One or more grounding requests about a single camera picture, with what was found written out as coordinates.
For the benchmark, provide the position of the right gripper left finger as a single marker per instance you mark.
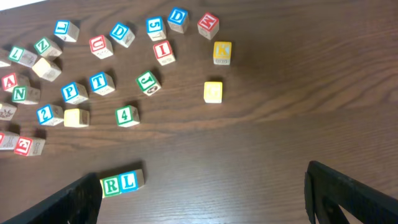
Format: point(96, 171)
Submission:
point(78, 202)

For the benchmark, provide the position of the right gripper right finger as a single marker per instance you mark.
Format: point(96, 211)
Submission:
point(327, 191)

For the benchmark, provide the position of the green R block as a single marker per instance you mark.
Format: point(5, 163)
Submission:
point(110, 186)

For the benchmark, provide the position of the blue L block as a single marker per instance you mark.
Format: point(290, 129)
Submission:
point(131, 181)

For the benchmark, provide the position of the red 3 block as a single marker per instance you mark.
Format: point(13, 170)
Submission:
point(29, 146)

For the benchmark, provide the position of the blue 2 block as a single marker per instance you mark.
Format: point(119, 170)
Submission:
point(50, 115)

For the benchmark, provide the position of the green 4 block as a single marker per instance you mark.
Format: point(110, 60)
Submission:
point(127, 116)

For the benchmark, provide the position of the blue P block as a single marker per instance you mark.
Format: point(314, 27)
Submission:
point(74, 93)

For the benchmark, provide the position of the blue T block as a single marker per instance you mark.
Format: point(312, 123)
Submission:
point(102, 84)

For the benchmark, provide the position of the green N block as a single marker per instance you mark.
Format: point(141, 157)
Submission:
point(26, 95)

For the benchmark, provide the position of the yellow S block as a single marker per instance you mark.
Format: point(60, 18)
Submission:
point(46, 69)

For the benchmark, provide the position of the green J block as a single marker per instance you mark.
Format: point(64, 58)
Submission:
point(148, 83)

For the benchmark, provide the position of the red A block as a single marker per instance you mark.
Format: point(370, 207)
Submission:
point(12, 80)

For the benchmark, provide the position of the yellow block right lower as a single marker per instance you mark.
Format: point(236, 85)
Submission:
point(213, 92)

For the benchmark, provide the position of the red U block upper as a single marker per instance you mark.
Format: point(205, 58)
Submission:
point(101, 47)

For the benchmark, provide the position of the green Z block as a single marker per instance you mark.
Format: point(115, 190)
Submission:
point(47, 48)

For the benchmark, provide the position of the green L block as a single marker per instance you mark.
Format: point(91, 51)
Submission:
point(22, 56)

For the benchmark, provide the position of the red I block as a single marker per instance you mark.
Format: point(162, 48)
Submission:
point(164, 53)

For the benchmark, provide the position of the yellow K block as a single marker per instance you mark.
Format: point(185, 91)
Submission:
point(222, 53)

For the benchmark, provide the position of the blue D block left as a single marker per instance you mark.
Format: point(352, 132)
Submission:
point(122, 34)

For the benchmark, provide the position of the blue d block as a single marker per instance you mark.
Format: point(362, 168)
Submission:
point(178, 20)
point(122, 34)

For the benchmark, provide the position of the blue block top centre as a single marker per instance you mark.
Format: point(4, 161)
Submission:
point(66, 30)

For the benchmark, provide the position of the blue 5 block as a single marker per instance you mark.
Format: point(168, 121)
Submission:
point(156, 29)

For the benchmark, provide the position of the red M block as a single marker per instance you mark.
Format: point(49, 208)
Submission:
point(208, 25)

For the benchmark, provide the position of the blue D block right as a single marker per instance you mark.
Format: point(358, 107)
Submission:
point(178, 20)

